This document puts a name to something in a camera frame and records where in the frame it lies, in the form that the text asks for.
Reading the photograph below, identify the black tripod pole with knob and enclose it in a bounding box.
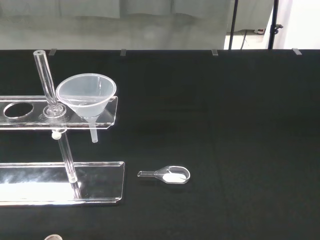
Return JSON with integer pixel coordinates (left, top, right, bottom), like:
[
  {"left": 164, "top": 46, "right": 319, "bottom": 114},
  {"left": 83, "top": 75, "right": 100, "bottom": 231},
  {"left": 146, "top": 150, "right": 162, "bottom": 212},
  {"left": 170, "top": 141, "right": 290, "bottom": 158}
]
[{"left": 268, "top": 0, "right": 285, "bottom": 50}]

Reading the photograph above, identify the glass weighing funnel with powder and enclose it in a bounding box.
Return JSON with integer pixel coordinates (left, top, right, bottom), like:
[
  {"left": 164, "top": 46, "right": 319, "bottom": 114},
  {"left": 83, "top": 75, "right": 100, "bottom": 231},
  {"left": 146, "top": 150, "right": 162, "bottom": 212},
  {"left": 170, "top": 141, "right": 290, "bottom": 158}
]
[{"left": 137, "top": 165, "right": 191, "bottom": 185}]

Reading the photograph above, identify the clear acrylic funnel stand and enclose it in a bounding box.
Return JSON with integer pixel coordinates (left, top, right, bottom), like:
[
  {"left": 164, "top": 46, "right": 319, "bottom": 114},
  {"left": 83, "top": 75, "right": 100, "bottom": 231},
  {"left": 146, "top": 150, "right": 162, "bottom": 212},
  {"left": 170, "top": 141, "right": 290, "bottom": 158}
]
[{"left": 0, "top": 49, "right": 126, "bottom": 207}]

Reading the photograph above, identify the black bench cloth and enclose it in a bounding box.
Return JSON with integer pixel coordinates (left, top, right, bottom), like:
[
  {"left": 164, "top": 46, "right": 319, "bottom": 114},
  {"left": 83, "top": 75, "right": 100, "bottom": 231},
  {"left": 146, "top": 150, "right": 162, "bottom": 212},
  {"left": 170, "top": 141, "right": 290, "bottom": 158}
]
[{"left": 0, "top": 48, "right": 320, "bottom": 240}]

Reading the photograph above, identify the thin black tripod pole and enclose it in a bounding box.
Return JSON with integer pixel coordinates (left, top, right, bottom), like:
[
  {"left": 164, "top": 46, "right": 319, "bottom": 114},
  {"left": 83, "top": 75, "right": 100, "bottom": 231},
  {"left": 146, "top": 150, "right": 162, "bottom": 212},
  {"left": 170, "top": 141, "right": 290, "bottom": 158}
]
[{"left": 228, "top": 0, "right": 239, "bottom": 50}]

